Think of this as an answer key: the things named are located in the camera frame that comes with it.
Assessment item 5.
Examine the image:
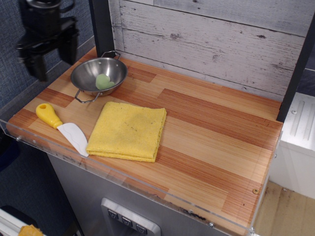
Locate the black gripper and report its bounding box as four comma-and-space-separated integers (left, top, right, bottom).
17, 0, 78, 82

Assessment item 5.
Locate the yellow handled white toy knife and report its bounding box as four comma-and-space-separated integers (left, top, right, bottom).
35, 103, 89, 157

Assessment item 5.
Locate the green toy vegetable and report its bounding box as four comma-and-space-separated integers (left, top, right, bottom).
95, 74, 115, 90

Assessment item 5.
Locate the folded yellow cloth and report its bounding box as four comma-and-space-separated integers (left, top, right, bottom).
86, 102, 167, 163

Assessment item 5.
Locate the stainless steel toy cabinet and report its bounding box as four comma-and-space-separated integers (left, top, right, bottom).
48, 153, 229, 236

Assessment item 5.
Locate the yellow object at bottom left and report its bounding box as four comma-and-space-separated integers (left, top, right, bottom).
18, 225, 44, 236

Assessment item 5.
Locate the silver button control panel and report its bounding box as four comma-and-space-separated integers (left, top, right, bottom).
101, 198, 161, 236

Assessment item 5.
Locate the white ribbed shelf unit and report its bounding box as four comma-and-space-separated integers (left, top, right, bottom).
269, 92, 315, 198

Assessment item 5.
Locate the clear acrylic guard rail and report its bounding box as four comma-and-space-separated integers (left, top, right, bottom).
1, 117, 282, 236

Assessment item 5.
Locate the right black frame post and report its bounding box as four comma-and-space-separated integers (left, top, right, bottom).
277, 16, 315, 122

